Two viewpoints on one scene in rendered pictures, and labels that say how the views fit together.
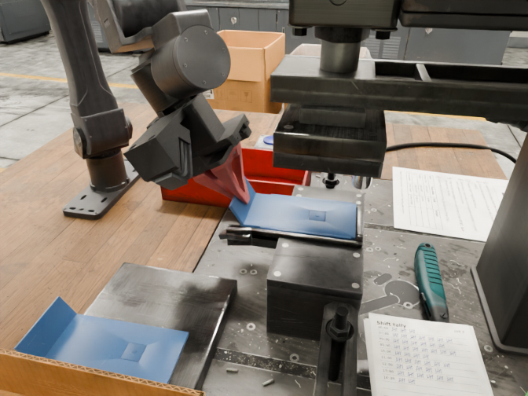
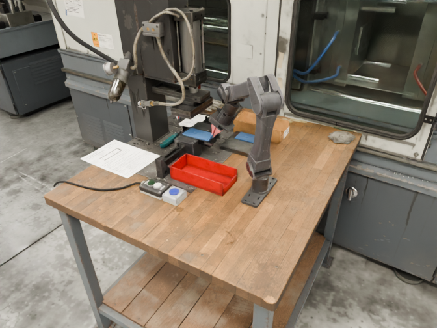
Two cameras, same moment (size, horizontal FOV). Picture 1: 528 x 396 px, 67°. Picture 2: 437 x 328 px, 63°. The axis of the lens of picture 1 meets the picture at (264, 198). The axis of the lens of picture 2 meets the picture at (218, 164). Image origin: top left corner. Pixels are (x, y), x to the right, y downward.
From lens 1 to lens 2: 1.86 m
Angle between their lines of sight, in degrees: 112
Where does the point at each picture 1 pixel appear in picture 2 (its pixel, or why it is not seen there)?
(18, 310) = (278, 153)
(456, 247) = (149, 148)
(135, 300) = (246, 145)
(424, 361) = (192, 122)
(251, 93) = not seen: outside the picture
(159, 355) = (240, 135)
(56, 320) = not seen: hidden behind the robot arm
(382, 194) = (148, 168)
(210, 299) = (227, 142)
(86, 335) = not seen: hidden behind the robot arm
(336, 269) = (199, 125)
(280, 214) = (204, 134)
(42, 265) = (276, 163)
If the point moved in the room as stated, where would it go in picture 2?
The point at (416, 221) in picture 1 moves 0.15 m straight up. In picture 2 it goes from (150, 156) to (145, 127)
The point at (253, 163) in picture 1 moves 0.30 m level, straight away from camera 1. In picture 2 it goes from (193, 179) to (162, 230)
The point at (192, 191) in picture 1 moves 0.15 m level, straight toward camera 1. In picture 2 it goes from (224, 171) to (227, 152)
